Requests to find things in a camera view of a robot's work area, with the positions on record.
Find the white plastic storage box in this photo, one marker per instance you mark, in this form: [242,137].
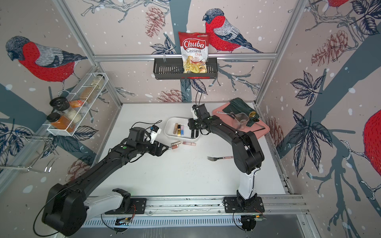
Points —
[187,132]

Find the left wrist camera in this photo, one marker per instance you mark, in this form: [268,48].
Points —
[154,132]

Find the beige lipstick tube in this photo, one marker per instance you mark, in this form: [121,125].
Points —
[175,131]

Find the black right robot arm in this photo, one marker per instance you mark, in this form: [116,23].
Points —
[247,152]

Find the black lid spice jar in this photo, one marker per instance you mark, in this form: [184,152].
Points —
[62,105]

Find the pink clear lip gloss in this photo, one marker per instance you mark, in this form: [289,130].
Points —
[189,143]

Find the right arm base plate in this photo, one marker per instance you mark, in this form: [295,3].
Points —
[240,205]

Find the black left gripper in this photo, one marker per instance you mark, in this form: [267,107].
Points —
[159,151]

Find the dark green folded cloth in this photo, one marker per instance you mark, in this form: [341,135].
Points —
[236,106]

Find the red cassava chips bag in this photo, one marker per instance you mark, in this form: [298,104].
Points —
[194,50]

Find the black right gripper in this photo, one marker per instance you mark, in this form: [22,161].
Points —
[190,125]

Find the clear plastic cup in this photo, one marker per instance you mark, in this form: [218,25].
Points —
[240,120]

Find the orange spice jar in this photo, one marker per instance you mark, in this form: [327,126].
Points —
[60,122]

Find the white wire spice rack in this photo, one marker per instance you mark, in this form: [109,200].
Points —
[82,100]

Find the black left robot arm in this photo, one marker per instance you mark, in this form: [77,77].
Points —
[68,206]

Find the gold spoon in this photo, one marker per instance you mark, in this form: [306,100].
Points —
[254,117]

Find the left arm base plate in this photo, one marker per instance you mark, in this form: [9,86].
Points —
[130,207]

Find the silver coral lip gloss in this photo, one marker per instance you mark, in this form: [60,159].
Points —
[173,147]

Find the fork with pink handle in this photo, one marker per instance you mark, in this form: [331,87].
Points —
[213,159]

